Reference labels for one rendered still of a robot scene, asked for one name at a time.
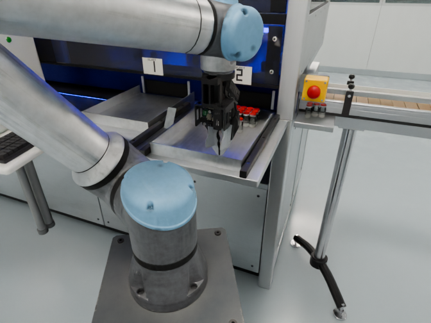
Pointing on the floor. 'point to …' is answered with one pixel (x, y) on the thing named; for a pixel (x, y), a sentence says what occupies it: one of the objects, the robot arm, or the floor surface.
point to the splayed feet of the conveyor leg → (323, 275)
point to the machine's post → (278, 165)
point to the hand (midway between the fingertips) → (220, 149)
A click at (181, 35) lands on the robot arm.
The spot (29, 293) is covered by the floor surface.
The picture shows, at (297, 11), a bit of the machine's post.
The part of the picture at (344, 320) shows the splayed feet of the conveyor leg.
